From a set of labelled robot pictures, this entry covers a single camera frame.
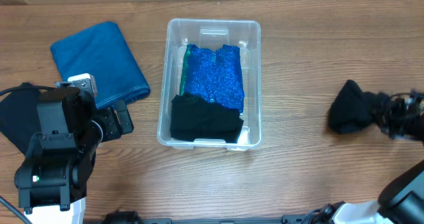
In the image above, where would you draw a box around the black cloth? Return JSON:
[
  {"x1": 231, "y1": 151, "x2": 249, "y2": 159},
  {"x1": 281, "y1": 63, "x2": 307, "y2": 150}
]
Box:
[
  {"x1": 170, "y1": 93, "x2": 244, "y2": 143},
  {"x1": 327, "y1": 80, "x2": 389, "y2": 135},
  {"x1": 1, "y1": 82, "x2": 41, "y2": 154}
]

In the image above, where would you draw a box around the blue denim cloth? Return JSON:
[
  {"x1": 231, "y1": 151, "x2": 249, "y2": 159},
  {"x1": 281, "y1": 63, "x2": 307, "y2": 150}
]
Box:
[{"x1": 50, "y1": 21, "x2": 150, "y2": 109}]

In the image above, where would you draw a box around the sparkly blue sequin cloth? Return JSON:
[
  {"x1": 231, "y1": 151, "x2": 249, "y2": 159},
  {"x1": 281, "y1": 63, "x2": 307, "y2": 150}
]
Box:
[{"x1": 180, "y1": 44, "x2": 245, "y2": 113}]

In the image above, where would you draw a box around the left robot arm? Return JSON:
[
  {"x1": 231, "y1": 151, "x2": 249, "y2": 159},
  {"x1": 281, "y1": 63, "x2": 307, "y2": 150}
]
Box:
[{"x1": 15, "y1": 86, "x2": 134, "y2": 223}]

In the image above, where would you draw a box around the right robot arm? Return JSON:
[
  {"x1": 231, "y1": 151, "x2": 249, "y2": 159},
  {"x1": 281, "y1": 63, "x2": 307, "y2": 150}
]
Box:
[{"x1": 303, "y1": 80, "x2": 423, "y2": 223}]

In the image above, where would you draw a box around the clear plastic storage bin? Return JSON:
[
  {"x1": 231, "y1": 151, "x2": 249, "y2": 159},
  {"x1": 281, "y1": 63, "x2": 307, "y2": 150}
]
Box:
[{"x1": 157, "y1": 19, "x2": 262, "y2": 150}]

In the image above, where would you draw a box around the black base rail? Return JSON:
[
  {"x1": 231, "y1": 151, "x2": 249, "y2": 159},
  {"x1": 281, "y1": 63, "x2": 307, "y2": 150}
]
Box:
[{"x1": 83, "y1": 211, "x2": 335, "y2": 224}]

